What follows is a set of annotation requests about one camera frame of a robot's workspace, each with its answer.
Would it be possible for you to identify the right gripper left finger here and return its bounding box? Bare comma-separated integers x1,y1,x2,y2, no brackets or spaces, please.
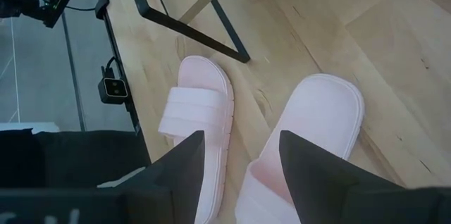
118,130,206,224

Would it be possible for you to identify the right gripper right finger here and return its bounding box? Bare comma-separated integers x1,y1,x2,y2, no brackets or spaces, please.
279,130,451,224

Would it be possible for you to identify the pink foam slide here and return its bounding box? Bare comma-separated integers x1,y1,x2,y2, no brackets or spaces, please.
157,54,235,224
234,73,366,224

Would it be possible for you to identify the black extrusion equipment stand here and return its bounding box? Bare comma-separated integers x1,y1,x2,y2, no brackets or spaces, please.
0,0,101,30

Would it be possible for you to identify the black aluminium table frame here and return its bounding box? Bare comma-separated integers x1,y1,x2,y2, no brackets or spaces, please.
87,0,142,136

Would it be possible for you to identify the black table edge camera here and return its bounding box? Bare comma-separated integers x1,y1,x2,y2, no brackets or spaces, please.
97,56,130,106

